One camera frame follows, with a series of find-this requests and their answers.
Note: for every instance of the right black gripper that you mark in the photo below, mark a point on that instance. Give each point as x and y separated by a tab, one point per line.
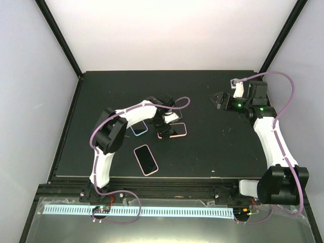
226	96

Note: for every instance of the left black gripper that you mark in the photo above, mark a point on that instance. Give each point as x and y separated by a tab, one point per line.
167	134

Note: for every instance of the pink phone case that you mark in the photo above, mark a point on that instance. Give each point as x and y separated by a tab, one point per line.
171	130

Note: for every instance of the black smartphone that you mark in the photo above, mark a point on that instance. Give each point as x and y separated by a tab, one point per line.
179	130

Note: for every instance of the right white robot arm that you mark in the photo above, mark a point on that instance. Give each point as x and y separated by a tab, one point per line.
284	181

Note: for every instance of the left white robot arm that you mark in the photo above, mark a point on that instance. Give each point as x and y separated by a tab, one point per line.
110	129

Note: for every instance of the phone in clear grey case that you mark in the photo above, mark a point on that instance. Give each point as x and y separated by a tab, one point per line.
178	111

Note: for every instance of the phone in blue case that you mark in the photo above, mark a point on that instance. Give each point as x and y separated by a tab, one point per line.
139	128

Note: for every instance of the phone in pink case front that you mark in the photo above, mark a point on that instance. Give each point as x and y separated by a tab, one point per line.
146	160

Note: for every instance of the left controller board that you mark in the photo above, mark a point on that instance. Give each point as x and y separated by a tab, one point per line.
101	210

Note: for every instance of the controller board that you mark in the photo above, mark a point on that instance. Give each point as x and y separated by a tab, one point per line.
101	210
242	212

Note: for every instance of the right controller board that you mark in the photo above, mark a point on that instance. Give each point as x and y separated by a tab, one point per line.
242	212

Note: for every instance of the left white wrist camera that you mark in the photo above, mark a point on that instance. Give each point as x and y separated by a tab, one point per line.
172	117

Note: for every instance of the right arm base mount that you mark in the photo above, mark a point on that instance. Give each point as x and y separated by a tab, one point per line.
231	197

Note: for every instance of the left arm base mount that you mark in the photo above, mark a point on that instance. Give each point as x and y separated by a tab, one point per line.
89	195

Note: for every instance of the right black frame post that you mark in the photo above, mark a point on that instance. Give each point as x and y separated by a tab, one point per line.
284	32

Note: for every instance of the black frame post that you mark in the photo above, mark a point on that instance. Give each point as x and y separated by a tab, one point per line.
48	16
284	32

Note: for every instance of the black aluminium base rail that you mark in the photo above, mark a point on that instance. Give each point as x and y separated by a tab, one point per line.
147	188

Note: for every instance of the light blue slotted cable duct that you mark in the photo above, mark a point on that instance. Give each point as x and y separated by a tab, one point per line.
184	212

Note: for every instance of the left black frame post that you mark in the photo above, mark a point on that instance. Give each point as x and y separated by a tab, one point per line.
48	16

